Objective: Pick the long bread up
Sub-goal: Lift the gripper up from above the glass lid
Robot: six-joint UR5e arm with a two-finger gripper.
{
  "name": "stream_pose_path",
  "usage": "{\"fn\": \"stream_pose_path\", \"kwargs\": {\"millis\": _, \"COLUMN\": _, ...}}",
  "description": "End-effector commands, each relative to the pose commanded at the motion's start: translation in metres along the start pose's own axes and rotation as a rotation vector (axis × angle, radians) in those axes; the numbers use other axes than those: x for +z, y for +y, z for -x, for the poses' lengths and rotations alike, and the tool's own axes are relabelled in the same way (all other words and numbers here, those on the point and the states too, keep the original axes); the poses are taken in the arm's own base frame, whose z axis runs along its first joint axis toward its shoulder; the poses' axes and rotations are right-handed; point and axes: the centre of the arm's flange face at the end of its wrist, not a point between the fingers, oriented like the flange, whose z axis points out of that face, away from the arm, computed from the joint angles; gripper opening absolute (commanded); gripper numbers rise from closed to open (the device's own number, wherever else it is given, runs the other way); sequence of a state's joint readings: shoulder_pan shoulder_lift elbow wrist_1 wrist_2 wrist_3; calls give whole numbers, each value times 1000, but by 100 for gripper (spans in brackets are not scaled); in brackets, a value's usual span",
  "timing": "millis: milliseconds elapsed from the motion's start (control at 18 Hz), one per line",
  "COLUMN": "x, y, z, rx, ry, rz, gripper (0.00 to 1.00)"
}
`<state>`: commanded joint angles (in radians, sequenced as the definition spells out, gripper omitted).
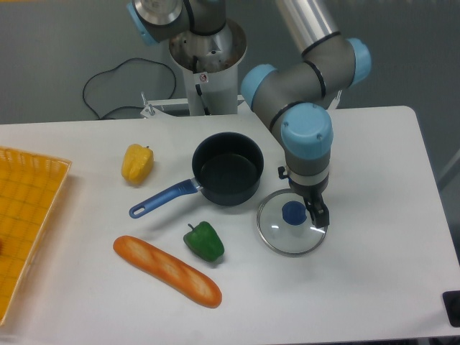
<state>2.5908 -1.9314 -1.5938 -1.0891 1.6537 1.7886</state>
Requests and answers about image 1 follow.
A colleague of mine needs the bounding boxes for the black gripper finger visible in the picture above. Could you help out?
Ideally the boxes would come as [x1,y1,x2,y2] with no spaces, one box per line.
[311,195,330,227]
[303,199,314,220]

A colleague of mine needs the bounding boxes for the white metal mounting frame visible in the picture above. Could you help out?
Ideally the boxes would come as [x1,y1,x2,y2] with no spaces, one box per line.
[140,90,343,119]

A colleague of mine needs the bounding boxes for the glass lid blue knob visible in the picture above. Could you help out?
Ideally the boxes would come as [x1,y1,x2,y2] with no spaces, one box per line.
[257,188,328,257]

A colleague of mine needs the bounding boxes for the yellow bell pepper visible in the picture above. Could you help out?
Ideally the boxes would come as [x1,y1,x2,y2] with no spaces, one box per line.
[121,144,154,185]

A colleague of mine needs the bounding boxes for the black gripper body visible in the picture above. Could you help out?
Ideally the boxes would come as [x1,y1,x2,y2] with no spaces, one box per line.
[277,166,328,203]

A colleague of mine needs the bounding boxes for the yellow plastic basket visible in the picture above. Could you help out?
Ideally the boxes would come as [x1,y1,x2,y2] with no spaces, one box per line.
[1,147,72,324]

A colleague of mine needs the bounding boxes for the long orange bread loaf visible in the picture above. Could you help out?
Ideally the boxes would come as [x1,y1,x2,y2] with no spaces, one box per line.
[113,235,222,308]

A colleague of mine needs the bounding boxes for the green bell pepper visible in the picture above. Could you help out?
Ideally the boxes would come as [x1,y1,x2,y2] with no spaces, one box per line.
[183,221,225,262]

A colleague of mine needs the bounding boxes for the black device table corner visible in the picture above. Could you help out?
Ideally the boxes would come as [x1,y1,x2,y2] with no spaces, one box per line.
[442,290,460,328]

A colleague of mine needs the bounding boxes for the black cable on floor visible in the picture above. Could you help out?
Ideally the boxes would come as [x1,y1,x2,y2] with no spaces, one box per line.
[82,57,177,120]

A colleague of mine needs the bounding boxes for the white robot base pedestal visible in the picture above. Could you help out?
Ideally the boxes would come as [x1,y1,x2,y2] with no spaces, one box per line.
[169,19,247,116]

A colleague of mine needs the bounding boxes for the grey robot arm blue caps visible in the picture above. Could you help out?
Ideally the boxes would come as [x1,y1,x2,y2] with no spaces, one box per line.
[127,1,372,228]

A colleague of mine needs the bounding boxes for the dark pot blue handle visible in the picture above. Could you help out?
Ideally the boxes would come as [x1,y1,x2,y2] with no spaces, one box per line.
[129,132,265,219]

